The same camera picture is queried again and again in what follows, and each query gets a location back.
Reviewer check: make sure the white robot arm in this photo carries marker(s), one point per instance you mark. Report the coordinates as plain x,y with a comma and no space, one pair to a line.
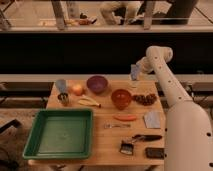
188,130

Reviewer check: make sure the bunch of dark grapes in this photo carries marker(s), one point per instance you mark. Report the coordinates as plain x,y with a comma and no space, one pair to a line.
145,100

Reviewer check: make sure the blue plastic cup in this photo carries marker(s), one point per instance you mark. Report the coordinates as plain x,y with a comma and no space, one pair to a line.
61,85

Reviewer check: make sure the orange carrot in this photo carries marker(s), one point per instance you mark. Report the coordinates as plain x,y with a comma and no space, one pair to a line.
125,118

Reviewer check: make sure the green plastic tray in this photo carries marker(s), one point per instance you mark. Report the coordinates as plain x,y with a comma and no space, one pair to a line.
60,134

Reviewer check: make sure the purple bowl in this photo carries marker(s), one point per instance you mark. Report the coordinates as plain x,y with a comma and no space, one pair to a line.
97,84

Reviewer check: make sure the small metal cup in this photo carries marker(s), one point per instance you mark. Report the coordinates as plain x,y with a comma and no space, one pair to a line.
63,98

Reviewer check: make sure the orange paper cup bowl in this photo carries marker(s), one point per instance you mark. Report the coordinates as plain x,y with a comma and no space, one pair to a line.
121,98

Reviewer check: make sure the yellow banana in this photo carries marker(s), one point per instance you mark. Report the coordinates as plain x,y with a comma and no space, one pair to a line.
88,102

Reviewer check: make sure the silver fork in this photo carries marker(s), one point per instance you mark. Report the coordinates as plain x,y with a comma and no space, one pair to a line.
109,126

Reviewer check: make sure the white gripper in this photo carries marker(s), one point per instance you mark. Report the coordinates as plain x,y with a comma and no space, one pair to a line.
141,67

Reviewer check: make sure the blue-grey sponge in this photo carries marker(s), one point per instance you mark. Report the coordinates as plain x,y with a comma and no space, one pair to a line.
134,72

